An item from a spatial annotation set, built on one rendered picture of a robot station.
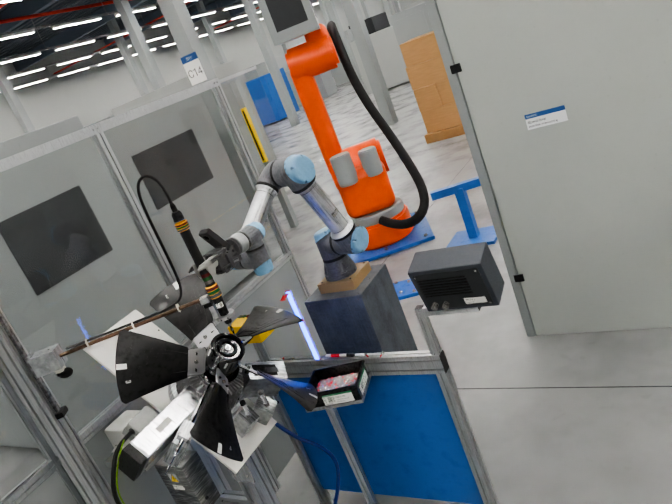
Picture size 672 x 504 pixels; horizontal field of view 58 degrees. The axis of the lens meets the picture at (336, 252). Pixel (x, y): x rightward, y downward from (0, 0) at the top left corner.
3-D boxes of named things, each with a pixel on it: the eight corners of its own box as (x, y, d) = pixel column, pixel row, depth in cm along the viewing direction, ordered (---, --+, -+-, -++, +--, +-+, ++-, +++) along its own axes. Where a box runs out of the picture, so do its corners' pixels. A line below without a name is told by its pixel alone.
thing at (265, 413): (265, 425, 221) (248, 418, 221) (270, 412, 226) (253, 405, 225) (273, 414, 216) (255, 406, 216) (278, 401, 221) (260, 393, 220)
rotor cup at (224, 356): (221, 393, 204) (233, 372, 196) (188, 366, 206) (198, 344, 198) (246, 367, 215) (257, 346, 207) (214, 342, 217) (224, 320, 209)
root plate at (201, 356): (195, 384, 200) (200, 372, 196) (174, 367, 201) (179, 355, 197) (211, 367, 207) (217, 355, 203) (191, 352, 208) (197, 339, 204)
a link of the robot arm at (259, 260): (260, 267, 238) (249, 242, 235) (279, 267, 230) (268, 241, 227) (246, 277, 233) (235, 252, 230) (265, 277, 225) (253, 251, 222)
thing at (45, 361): (35, 381, 208) (22, 360, 205) (42, 371, 214) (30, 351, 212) (63, 370, 207) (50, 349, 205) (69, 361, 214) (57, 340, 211)
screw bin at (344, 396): (309, 411, 228) (302, 395, 226) (319, 384, 243) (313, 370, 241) (363, 400, 221) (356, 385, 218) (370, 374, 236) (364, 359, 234)
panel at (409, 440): (323, 488, 292) (270, 376, 272) (323, 487, 292) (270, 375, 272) (486, 505, 246) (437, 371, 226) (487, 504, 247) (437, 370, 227)
